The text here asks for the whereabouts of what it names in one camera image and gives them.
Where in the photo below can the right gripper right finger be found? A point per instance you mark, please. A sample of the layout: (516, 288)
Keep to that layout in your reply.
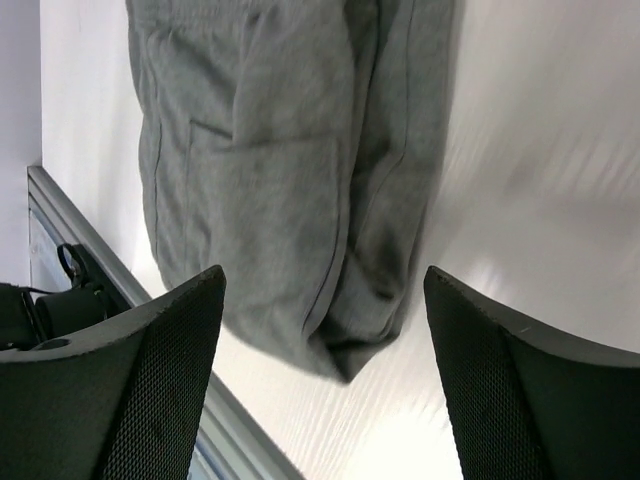
(527, 400)

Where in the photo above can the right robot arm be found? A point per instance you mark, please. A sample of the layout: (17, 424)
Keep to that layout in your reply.
(55, 300)

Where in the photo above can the aluminium rail frame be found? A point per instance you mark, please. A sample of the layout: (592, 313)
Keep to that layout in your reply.
(175, 419)

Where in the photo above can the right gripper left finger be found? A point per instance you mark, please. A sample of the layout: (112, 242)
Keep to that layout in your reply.
(57, 406)

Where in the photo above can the grey shorts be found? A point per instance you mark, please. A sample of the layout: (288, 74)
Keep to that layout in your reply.
(294, 144)

